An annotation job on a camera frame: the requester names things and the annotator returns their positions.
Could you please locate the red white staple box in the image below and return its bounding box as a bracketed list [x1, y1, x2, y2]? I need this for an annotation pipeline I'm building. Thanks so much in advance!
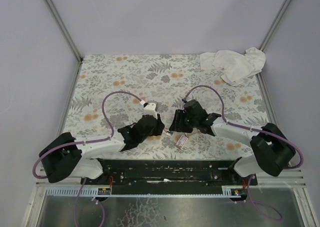
[175, 135, 188, 149]

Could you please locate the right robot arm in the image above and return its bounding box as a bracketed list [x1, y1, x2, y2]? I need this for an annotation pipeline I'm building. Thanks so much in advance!
[169, 99, 296, 177]

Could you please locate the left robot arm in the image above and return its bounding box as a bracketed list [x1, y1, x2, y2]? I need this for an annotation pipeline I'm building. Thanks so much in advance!
[32, 114, 165, 183]

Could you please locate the floral patterned table mat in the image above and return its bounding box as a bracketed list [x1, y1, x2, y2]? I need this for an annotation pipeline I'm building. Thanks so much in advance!
[55, 53, 280, 161]

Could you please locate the white crumpled cloth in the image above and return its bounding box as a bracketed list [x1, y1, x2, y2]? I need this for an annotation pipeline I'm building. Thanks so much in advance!
[199, 47, 266, 86]

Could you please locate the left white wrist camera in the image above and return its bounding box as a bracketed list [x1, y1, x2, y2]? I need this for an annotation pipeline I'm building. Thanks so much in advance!
[139, 99, 158, 120]

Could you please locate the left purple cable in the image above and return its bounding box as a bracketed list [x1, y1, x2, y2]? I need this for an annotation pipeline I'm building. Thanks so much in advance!
[32, 91, 147, 180]

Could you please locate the purple cable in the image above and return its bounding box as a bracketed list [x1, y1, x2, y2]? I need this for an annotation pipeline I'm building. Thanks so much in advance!
[32, 91, 147, 180]
[183, 84, 305, 170]

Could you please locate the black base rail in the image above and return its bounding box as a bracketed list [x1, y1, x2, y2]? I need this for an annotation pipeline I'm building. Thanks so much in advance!
[85, 159, 250, 186]

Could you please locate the white cable duct strip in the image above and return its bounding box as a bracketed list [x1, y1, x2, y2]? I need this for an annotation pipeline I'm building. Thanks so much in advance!
[46, 183, 246, 199]

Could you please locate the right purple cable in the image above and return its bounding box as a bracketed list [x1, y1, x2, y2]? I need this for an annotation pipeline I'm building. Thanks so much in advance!
[183, 84, 305, 170]

